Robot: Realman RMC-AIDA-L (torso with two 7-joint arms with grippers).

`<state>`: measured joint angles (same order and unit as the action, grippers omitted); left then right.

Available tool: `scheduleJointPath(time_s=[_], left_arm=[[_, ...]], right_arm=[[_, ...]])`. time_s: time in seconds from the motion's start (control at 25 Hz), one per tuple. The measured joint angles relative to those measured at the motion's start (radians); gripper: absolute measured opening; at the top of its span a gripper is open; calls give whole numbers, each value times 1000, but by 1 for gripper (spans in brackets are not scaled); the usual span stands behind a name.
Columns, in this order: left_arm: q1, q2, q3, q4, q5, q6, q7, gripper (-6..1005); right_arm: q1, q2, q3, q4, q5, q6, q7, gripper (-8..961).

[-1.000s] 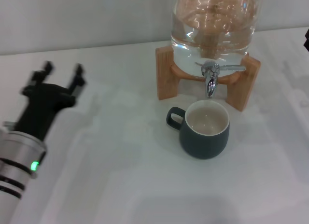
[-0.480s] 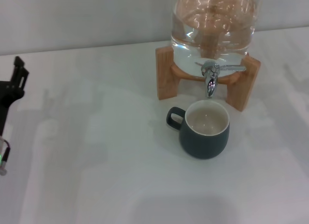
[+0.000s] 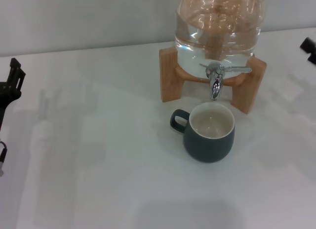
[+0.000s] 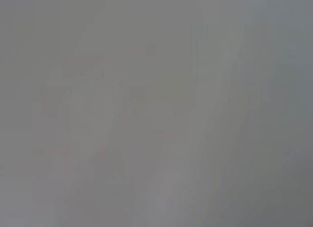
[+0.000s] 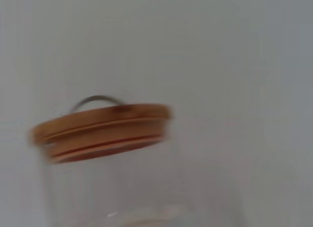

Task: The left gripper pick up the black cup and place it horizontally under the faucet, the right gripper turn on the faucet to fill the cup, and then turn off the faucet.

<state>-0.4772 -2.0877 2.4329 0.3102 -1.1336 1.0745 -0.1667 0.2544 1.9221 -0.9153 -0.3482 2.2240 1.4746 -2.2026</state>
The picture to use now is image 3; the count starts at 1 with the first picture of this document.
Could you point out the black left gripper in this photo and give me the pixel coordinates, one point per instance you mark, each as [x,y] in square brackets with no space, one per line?
[6,95]

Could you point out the chrome faucet tap with lever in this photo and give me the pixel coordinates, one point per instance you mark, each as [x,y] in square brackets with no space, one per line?
[216,87]

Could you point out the dark teal ceramic mug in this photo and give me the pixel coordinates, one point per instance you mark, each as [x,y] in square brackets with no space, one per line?
[209,147]

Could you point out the wooden dispenser stand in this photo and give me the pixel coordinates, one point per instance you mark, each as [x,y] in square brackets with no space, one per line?
[169,76]

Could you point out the clear glass water dispenser jar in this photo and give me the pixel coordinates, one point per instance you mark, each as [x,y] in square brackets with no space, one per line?
[214,29]

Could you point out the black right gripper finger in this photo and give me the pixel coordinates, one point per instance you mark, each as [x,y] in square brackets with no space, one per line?
[309,45]
[312,59]

